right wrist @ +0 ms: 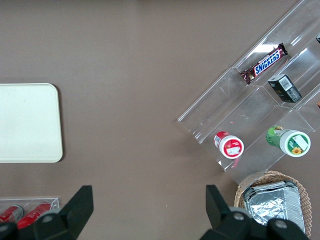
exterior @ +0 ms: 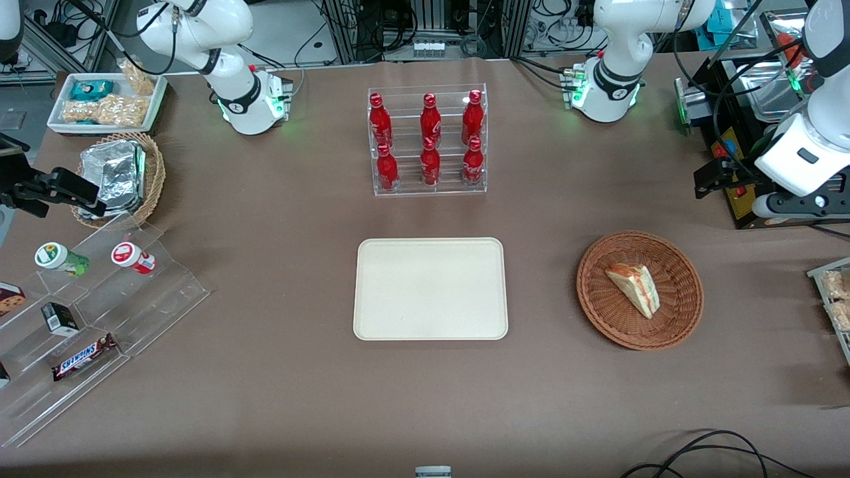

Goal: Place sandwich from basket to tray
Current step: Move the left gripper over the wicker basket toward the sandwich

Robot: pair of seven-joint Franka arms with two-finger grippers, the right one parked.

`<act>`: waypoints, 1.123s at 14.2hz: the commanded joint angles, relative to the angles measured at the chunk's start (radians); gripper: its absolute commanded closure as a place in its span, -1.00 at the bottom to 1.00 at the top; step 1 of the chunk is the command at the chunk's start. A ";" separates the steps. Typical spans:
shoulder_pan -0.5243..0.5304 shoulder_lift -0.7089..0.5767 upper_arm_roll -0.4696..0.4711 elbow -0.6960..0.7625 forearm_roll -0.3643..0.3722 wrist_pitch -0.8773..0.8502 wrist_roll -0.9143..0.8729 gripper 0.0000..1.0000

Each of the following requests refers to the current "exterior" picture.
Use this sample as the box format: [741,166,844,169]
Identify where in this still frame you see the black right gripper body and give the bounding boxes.
[0,169,52,218]

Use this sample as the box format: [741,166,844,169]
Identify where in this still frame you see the triangular sandwich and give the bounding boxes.
[605,263,661,320]

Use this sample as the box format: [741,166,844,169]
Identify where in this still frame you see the shiny metal tray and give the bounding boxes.
[733,62,809,124]

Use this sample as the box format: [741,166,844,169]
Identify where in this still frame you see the tan wicker basket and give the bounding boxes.
[69,131,166,230]

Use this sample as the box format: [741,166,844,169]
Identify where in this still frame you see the round brown wicker basket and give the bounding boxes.
[576,230,704,351]

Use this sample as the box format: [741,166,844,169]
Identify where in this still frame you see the white tray with snack packs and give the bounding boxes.
[806,257,850,366]

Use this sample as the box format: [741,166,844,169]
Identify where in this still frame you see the cream rectangular tray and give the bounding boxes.
[353,237,509,341]

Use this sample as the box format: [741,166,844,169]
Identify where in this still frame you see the foil wrapped package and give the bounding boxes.
[78,140,147,220]

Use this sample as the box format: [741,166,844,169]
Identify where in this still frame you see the green lidded cup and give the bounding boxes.
[35,242,90,278]

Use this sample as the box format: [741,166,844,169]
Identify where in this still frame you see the large clear nut bag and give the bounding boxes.
[62,94,148,128]

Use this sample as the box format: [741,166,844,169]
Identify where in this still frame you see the red lidded cup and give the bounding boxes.
[111,242,157,275]

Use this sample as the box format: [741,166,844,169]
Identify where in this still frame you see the teal snack packet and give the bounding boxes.
[69,80,115,102]

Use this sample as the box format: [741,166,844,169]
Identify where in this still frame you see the brown snack box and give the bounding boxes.
[0,281,27,317]

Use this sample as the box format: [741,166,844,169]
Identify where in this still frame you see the small clear nut bag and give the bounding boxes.
[118,58,157,96]

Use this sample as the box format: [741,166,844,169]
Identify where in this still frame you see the clear acrylic stepped shelf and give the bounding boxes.
[0,212,211,449]

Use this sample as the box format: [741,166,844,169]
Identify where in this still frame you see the small black carton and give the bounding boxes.
[41,301,80,337]

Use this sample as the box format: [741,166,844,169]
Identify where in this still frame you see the teal box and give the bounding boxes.
[705,0,746,35]

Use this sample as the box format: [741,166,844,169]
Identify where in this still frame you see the Snickers chocolate bar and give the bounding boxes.
[51,333,119,382]

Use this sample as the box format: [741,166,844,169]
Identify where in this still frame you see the red cola bottle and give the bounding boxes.
[420,137,442,187]
[420,93,442,145]
[369,92,393,149]
[462,90,485,144]
[462,136,485,187]
[376,143,400,193]

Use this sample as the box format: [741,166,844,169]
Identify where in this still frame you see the clear acrylic bottle rack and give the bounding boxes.
[367,83,488,197]

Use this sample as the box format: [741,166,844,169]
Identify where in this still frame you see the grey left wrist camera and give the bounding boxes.
[752,191,850,220]

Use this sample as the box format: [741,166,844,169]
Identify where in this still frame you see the black floor cable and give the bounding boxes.
[620,430,819,478]

